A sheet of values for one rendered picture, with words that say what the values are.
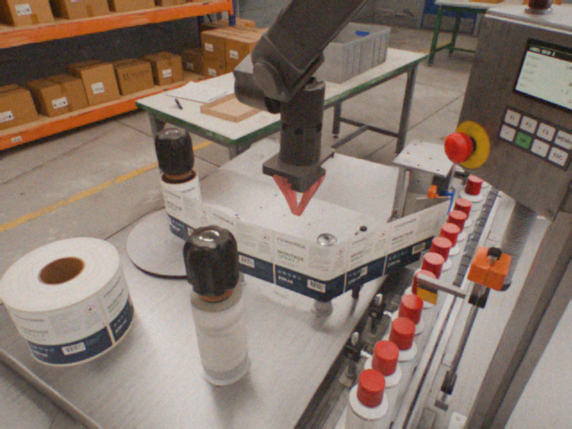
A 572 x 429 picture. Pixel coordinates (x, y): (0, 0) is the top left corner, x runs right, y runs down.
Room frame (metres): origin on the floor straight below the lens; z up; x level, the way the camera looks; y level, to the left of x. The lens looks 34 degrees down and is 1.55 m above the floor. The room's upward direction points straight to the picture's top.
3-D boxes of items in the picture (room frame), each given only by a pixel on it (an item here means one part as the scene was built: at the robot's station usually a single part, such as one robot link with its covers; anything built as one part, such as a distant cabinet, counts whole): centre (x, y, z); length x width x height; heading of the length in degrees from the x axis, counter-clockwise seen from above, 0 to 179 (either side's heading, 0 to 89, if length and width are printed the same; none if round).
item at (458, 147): (0.48, -0.21, 1.33); 0.04 x 0.03 x 0.04; 23
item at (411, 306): (0.45, -0.19, 0.98); 0.05 x 0.05 x 0.20
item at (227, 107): (2.06, 0.23, 0.82); 0.34 x 0.24 x 0.03; 145
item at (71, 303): (0.59, 0.42, 0.95); 0.20 x 0.20 x 0.14
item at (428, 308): (0.51, -0.22, 0.98); 0.05 x 0.05 x 0.20
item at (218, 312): (0.49, 0.11, 1.03); 0.09 x 0.09 x 0.30
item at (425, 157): (0.82, -0.30, 1.14); 0.14 x 0.11 x 0.01; 148
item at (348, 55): (2.79, -0.33, 0.91); 0.60 x 0.40 x 0.22; 143
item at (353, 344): (0.50, -0.12, 0.89); 0.03 x 0.03 x 0.12; 58
